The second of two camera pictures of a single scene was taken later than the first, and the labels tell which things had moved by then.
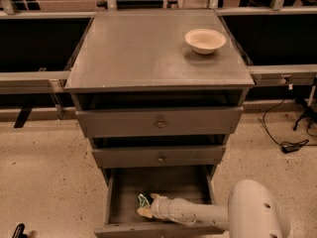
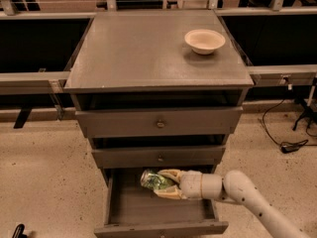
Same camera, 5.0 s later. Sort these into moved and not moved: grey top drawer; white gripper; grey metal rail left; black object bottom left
Moved: white gripper
Not moved: grey top drawer; black object bottom left; grey metal rail left
